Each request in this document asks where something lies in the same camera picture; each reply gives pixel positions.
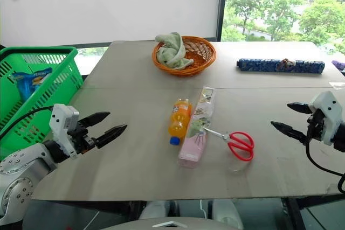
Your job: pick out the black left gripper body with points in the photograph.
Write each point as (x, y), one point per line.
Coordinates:
(79, 136)

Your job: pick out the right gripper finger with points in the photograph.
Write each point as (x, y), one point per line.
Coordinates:
(299, 107)
(289, 130)

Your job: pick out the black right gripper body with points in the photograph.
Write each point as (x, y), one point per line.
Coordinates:
(316, 125)

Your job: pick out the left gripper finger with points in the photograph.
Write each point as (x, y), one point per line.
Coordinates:
(95, 118)
(111, 134)

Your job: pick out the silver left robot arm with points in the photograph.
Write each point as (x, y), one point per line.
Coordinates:
(21, 165)

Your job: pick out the green plastic shopping basket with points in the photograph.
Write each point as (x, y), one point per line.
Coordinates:
(64, 79)

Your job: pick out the orange wicker basket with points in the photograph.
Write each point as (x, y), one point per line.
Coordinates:
(200, 49)

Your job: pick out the purple object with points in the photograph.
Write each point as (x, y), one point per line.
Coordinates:
(339, 64)

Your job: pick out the orange soda bottle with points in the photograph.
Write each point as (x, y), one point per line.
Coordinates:
(179, 122)

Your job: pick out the blue snack bag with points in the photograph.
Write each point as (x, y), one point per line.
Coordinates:
(24, 87)

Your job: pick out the black table leg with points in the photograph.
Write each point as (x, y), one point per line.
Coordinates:
(296, 214)

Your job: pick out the clear pink plastic package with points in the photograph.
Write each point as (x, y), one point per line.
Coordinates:
(198, 117)

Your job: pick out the light green towel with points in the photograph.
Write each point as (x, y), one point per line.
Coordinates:
(172, 52)

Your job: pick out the grey robot torso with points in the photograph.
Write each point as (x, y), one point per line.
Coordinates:
(172, 223)

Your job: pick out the white roller blind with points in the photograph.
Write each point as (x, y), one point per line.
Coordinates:
(107, 3)

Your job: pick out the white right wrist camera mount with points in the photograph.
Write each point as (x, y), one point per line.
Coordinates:
(327, 111)

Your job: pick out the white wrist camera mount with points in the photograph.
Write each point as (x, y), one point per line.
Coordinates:
(327, 111)
(60, 122)

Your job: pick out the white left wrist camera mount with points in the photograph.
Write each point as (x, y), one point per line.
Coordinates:
(60, 122)

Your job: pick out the black window frame post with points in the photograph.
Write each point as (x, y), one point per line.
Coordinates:
(221, 6)

